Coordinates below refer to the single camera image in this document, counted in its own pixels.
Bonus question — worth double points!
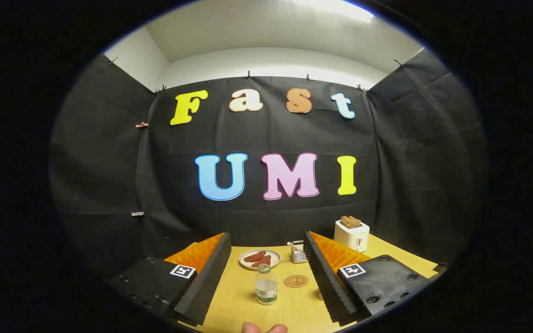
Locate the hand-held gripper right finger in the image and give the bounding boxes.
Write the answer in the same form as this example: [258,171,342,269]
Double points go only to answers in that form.
[304,231,434,324]

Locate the white toaster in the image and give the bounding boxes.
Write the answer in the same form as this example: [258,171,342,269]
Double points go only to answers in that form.
[334,219,370,253]

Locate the black backdrop cloth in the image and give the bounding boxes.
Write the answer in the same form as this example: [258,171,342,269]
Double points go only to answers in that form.
[49,49,487,278]

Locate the white round plate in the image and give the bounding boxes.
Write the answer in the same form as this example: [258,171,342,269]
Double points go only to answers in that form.
[239,249,281,271]

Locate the clear plastic juice bottle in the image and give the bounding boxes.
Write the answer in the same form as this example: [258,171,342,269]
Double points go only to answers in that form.
[254,264,278,306]

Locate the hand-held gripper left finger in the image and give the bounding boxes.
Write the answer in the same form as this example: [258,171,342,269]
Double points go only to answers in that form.
[109,232,232,327]

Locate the wooden table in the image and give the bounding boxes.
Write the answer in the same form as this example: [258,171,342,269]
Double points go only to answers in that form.
[179,231,440,333]

